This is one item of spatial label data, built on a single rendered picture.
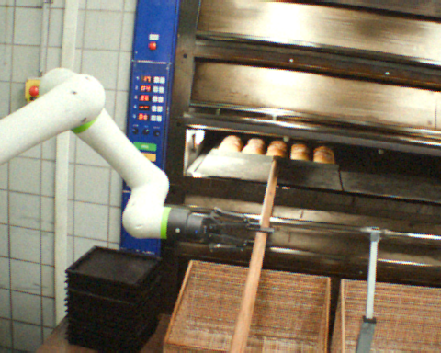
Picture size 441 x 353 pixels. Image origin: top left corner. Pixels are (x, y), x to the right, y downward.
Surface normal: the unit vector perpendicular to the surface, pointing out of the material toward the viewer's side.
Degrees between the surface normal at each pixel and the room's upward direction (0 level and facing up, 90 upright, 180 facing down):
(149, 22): 90
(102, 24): 90
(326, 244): 70
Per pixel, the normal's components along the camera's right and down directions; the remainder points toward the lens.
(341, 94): -0.09, -0.11
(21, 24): -0.13, 0.24
